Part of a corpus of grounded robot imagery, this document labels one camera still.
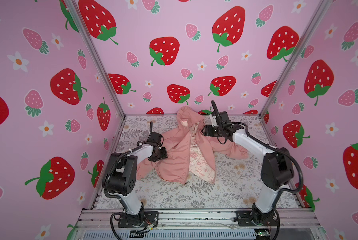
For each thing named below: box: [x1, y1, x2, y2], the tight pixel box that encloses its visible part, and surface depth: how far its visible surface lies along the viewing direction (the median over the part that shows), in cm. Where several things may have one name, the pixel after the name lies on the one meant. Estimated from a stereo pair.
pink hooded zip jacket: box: [136, 106, 249, 185], surface depth 97 cm
